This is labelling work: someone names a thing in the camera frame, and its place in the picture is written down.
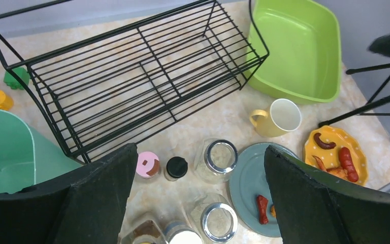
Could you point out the red chicken drumstick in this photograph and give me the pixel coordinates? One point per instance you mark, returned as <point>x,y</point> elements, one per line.
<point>262,204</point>

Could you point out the pink lid spice jar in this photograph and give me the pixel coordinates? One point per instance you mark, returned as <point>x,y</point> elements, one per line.
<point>148,165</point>

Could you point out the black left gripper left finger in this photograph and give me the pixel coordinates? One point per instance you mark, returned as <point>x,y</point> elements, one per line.
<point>86,205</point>

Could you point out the green toy block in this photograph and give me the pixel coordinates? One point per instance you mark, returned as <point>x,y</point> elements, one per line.
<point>20,73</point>

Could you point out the black wire dish rack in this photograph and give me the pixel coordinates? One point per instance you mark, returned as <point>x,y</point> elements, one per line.
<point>132,82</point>

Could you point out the lime green plastic basin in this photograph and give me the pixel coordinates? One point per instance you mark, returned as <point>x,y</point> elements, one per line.
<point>301,40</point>

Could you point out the grey blue round plate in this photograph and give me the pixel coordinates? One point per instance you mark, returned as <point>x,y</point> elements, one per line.
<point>247,181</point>

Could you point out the oil bottle brown liquid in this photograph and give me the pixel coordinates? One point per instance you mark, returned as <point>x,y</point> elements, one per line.
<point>145,232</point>

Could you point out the yellow polka dot plate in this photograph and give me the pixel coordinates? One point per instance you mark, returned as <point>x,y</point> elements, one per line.
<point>330,157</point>

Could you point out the black lid spice jar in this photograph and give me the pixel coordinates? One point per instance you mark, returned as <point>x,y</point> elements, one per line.
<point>176,168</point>

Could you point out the orange fried nugget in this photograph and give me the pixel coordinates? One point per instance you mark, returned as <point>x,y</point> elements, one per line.
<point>272,211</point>

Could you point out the dark curved sausage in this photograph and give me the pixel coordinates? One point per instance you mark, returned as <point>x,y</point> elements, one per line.
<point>322,144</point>

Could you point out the clear glass jar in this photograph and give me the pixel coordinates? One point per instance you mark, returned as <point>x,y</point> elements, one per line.
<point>213,218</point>
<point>215,160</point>

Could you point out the red sausage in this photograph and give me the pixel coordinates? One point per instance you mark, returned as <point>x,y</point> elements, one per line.
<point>346,163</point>

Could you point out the yellow ceramic mug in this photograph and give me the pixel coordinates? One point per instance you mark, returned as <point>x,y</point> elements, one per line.
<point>281,117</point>

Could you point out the silver lid labelled jar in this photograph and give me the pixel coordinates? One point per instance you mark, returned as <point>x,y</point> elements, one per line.
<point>178,232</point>

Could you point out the green plastic waste bin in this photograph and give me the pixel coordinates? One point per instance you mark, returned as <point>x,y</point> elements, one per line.
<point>28,158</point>

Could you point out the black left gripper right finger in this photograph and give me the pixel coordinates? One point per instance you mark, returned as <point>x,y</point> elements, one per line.
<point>313,206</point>

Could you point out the orange fried chicken piece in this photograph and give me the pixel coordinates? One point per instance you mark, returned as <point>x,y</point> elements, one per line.
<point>338,171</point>

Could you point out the black camera tripod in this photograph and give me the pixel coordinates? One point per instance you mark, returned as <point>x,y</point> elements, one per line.
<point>381,46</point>

